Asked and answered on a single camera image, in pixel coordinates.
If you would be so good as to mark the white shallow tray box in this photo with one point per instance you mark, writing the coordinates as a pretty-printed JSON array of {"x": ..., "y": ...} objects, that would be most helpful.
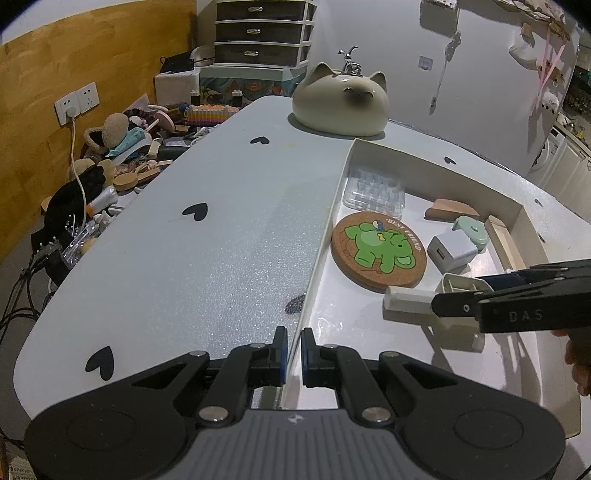
[{"x": 530, "y": 365}]

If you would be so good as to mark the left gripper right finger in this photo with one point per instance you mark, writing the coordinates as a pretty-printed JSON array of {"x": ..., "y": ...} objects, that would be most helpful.
[{"x": 344, "y": 371}]

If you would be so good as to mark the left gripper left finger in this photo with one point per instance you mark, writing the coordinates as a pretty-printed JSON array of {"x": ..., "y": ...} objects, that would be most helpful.
[{"x": 246, "y": 368}]

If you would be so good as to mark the white washing machine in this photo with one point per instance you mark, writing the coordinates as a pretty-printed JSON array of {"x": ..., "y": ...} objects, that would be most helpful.
[{"x": 546, "y": 162}]

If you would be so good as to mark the clear plastic soap dish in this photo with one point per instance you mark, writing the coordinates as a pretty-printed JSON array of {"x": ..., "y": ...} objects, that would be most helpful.
[{"x": 370, "y": 191}]

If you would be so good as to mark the mint green round tape measure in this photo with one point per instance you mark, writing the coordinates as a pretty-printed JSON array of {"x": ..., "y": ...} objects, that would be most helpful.
[{"x": 474, "y": 229}]

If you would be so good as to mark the brown wedge-shaped wooden block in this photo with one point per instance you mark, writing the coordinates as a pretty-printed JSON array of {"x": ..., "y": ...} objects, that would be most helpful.
[{"x": 447, "y": 210}]

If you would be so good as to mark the white kitchen base cabinets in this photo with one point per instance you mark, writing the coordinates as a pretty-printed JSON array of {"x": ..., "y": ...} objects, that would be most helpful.
[{"x": 567, "y": 177}]

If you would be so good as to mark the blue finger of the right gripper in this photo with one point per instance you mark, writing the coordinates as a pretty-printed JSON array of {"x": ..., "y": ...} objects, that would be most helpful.
[
  {"x": 465, "y": 304},
  {"x": 539, "y": 273}
]

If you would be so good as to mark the white drawer cabinet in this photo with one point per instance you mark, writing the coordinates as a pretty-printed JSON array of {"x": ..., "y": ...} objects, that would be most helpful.
[{"x": 264, "y": 33}]

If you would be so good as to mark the white cube charger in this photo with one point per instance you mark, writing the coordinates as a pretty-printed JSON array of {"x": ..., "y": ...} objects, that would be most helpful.
[{"x": 451, "y": 251}]

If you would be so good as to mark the white wall socket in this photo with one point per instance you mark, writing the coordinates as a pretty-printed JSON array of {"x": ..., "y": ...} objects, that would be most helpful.
[{"x": 76, "y": 103}]

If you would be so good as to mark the person right hand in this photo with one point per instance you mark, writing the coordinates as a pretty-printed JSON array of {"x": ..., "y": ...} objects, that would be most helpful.
[{"x": 578, "y": 356}]

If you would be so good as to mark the beige plastic holder with handle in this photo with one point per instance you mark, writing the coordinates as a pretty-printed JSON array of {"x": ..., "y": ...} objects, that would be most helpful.
[{"x": 412, "y": 305}]

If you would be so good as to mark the white plush sheep toy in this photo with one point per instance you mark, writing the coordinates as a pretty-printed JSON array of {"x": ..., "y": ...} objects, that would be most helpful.
[{"x": 550, "y": 102}]

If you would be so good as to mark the light wooden stick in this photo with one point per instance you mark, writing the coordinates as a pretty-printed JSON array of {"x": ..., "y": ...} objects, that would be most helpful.
[{"x": 504, "y": 244}]

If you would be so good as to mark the cream cat-shaped ceramic jar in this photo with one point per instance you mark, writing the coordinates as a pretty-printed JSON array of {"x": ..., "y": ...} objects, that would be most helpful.
[{"x": 342, "y": 104}]

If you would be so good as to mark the cork coaster green elephant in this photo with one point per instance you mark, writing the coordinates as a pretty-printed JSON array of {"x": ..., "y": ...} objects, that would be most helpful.
[{"x": 378, "y": 251}]

